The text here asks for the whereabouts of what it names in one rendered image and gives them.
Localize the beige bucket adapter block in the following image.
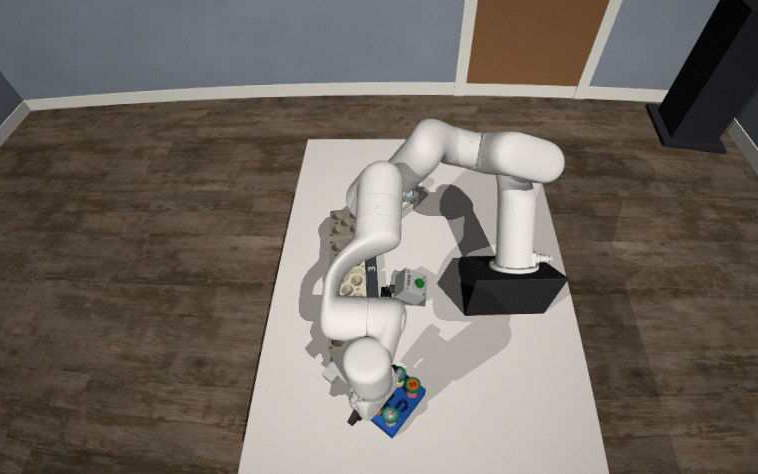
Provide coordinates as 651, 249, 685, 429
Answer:
329, 239, 367, 282
328, 338, 349, 360
340, 273, 368, 297
330, 209, 355, 241

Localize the conical tube with pink liquid and green cap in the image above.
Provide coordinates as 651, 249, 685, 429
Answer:
405, 377, 421, 398

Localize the blue tube rack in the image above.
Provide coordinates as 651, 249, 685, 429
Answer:
370, 383, 425, 438

